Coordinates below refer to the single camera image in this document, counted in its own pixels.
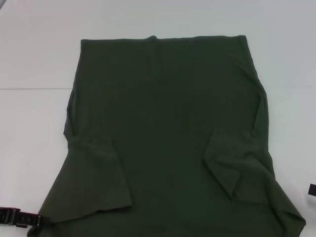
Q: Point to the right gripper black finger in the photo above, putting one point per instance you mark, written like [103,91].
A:
[313,190]

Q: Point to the dark green shirt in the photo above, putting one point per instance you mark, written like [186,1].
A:
[160,123]

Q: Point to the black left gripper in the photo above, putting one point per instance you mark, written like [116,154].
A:
[8,214]

